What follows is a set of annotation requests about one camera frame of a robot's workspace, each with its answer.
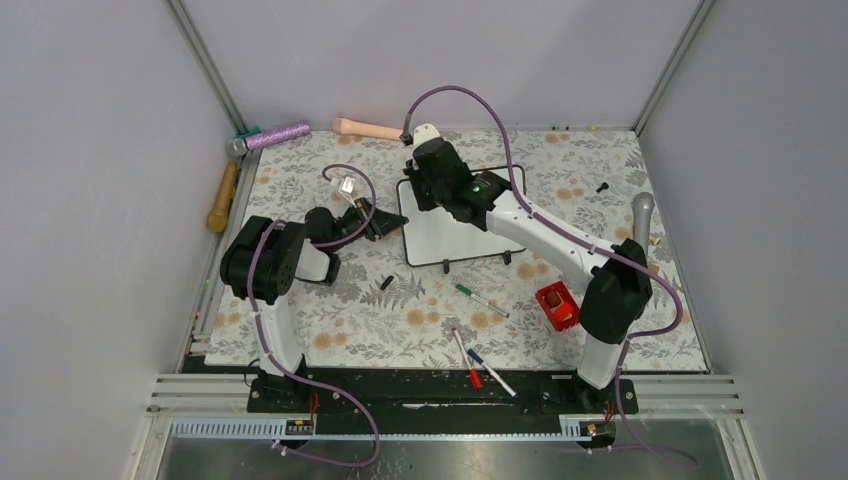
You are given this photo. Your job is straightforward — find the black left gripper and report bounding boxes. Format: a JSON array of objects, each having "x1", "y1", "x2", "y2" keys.
[{"x1": 328, "y1": 196, "x2": 407, "y2": 252}]

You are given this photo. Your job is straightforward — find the black marker cap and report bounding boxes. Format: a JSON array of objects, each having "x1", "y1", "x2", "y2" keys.
[{"x1": 380, "y1": 275, "x2": 394, "y2": 291}]

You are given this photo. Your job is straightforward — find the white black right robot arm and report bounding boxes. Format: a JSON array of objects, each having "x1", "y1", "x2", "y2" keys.
[{"x1": 403, "y1": 137, "x2": 653, "y2": 412}]

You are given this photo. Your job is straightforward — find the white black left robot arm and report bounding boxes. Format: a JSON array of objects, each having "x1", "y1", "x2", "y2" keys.
[{"x1": 219, "y1": 197, "x2": 409, "y2": 411}]

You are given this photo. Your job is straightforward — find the small black-framed whiteboard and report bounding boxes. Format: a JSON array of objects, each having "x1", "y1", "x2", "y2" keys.
[{"x1": 396, "y1": 179, "x2": 526, "y2": 273}]

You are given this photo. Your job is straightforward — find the green capped marker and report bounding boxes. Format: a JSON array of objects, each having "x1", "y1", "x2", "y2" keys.
[{"x1": 455, "y1": 284, "x2": 510, "y2": 318}]

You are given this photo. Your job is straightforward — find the peach toy microphone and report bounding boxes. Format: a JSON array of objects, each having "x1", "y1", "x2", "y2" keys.
[{"x1": 332, "y1": 117, "x2": 403, "y2": 141}]

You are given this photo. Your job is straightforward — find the blue capped marker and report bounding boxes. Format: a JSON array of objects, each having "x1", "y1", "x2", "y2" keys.
[{"x1": 467, "y1": 349, "x2": 519, "y2": 399}]

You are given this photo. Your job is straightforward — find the floral table mat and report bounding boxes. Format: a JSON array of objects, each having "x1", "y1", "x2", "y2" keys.
[{"x1": 201, "y1": 127, "x2": 710, "y2": 374}]

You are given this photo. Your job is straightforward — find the purple glitter microphone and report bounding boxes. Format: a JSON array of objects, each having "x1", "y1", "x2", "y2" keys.
[{"x1": 225, "y1": 122, "x2": 311, "y2": 158}]

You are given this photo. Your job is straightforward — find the gold toy microphone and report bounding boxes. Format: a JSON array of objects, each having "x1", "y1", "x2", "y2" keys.
[{"x1": 206, "y1": 161, "x2": 240, "y2": 233}]

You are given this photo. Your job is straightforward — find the brown cylinder in box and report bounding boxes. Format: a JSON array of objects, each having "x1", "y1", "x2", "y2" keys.
[{"x1": 544, "y1": 291, "x2": 562, "y2": 310}]

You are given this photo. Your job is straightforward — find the red capped marker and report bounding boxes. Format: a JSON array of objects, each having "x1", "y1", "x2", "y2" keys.
[{"x1": 452, "y1": 327, "x2": 483, "y2": 389}]

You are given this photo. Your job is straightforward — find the red plastic box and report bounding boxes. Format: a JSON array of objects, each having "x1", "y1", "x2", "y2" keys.
[{"x1": 535, "y1": 281, "x2": 580, "y2": 332}]

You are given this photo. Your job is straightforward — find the silver toy microphone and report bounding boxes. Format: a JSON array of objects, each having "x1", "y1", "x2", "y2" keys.
[{"x1": 631, "y1": 192, "x2": 655, "y2": 255}]

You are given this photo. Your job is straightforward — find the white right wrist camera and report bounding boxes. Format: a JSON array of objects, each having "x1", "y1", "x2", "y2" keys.
[{"x1": 400, "y1": 123, "x2": 442, "y2": 148}]

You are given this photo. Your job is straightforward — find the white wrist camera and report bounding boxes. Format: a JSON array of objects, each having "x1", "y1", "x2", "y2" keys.
[
  {"x1": 336, "y1": 176, "x2": 356, "y2": 202},
  {"x1": 400, "y1": 123, "x2": 442, "y2": 148}
]

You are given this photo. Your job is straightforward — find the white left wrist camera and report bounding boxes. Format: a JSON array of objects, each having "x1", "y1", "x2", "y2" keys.
[{"x1": 336, "y1": 176, "x2": 356, "y2": 202}]

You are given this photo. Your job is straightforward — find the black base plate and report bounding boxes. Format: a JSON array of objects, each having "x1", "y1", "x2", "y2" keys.
[{"x1": 247, "y1": 367, "x2": 639, "y2": 433}]

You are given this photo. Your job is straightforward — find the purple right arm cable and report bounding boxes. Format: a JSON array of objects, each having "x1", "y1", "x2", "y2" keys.
[{"x1": 402, "y1": 85, "x2": 702, "y2": 472}]

